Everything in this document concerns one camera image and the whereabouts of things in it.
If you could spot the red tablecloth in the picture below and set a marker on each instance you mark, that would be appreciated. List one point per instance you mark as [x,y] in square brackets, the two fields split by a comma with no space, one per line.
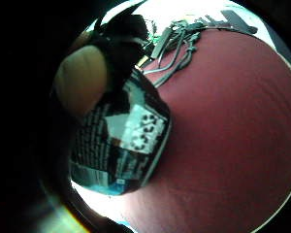
[226,129]

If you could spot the black oblong device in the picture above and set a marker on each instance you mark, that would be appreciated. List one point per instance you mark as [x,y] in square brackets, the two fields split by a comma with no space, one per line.
[161,43]

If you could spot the black printed snack packet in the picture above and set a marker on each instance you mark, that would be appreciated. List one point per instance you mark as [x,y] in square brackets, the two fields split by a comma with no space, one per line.
[126,142]

